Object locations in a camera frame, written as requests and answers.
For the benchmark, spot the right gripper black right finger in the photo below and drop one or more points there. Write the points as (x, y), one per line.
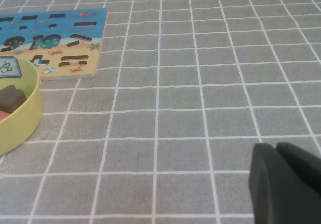
(303, 166)

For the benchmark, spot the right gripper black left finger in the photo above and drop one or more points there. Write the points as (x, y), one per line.
(276, 191)

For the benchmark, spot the yellow plastic bowl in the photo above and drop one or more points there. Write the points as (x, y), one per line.
(22, 123)

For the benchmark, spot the colourful wooden puzzle board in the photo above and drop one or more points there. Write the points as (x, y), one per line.
(65, 30)

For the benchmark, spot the brown flower puzzle piece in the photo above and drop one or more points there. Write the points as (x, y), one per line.
(11, 97)

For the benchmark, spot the red trapezoid puzzle piece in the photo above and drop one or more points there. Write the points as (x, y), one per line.
(3, 114)

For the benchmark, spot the gray white-checked tablecloth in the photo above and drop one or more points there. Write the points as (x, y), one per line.
(175, 108)

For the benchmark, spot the paper label reading 其它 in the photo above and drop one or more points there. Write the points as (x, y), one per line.
(10, 67)

